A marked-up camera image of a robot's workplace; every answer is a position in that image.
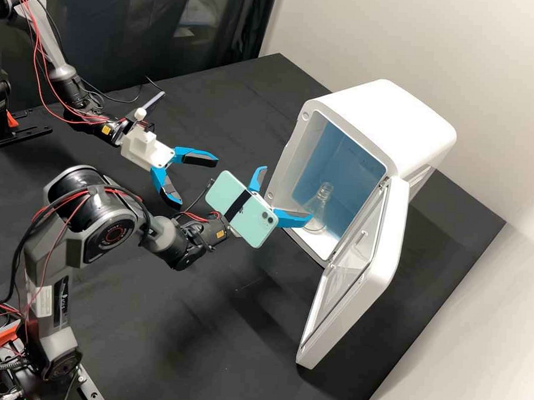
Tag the incubator door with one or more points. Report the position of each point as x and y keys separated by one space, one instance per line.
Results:
x=388 y=258

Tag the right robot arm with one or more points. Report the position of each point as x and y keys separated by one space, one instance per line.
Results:
x=94 y=210

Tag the left wrist camera phone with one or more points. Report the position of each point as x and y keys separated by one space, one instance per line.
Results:
x=140 y=113

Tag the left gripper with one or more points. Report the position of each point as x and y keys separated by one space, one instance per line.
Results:
x=141 y=148

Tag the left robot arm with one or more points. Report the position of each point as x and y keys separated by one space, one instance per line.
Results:
x=50 y=47

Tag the white incubator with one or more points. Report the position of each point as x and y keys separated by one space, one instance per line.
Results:
x=386 y=112

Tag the wrist camera phone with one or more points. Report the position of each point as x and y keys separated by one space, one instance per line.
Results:
x=140 y=113
x=223 y=193

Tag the clear flask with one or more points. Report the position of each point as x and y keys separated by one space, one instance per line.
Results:
x=322 y=203

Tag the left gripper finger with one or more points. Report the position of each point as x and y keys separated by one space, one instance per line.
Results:
x=290 y=219

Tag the right wrist camera phone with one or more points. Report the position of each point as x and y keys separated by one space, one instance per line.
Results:
x=223 y=193

